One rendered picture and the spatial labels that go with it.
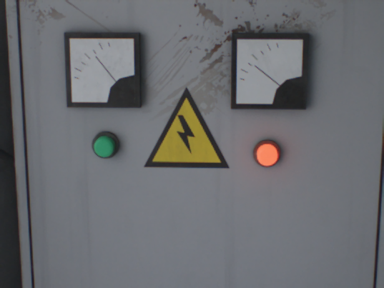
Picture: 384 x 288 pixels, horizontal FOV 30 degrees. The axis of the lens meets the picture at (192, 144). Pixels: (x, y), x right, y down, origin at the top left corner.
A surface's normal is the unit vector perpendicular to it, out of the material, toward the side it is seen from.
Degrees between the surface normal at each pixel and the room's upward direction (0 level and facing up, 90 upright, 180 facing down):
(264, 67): 90
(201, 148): 90
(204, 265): 90
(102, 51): 90
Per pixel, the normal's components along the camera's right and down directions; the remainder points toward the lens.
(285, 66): -0.06, 0.23
